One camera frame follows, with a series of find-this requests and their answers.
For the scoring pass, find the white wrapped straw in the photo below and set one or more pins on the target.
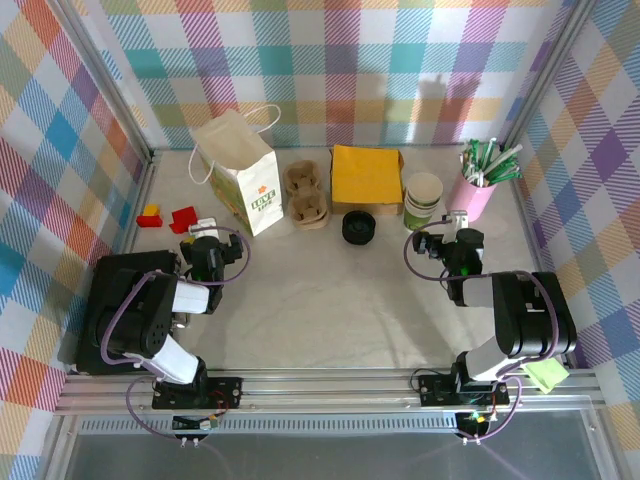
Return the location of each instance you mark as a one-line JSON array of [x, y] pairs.
[[506, 159]]

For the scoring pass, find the small red toy block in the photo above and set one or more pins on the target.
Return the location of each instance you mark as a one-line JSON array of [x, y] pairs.
[[150, 221]]

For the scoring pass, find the black cup lid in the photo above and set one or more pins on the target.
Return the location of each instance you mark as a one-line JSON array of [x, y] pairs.
[[358, 224]]

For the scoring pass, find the brown cardboard box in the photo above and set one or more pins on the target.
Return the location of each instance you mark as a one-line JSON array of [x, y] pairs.
[[367, 209]]

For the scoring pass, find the yellow napkin stack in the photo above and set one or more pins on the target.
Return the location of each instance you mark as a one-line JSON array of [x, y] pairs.
[[367, 172]]

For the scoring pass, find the aluminium side rail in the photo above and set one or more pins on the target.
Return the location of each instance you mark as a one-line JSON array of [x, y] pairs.
[[527, 225], [141, 200]]

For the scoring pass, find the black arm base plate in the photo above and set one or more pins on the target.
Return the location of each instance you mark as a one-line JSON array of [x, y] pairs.
[[225, 392], [435, 392]]

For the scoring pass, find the pink straw holder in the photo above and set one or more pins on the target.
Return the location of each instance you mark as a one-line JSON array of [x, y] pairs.
[[467, 200]]

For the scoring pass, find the aluminium mounting rail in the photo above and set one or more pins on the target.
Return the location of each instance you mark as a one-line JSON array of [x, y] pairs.
[[325, 392]]

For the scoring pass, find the stack of green paper cups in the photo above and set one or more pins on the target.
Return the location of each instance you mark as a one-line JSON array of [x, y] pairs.
[[419, 217]]

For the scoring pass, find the brown cardboard cup carrier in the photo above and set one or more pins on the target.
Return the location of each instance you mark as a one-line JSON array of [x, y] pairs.
[[304, 187]]

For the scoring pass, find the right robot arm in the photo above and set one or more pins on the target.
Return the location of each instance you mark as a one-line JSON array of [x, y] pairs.
[[530, 320]]

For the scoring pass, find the light green cloth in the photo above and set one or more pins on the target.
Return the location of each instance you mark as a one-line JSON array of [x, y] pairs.
[[547, 375]]

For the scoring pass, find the white printed paper bag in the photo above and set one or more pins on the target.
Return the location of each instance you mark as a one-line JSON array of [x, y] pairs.
[[260, 185]]

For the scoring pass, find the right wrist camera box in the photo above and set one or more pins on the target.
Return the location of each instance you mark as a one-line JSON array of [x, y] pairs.
[[457, 220]]

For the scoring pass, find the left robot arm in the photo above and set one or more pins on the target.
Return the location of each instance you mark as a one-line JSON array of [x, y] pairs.
[[150, 330]]

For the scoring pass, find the yellow toy block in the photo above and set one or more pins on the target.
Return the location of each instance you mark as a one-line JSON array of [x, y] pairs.
[[153, 210]]

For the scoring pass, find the green straw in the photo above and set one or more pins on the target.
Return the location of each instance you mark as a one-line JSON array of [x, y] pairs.
[[507, 174], [489, 152], [471, 155], [481, 152]]

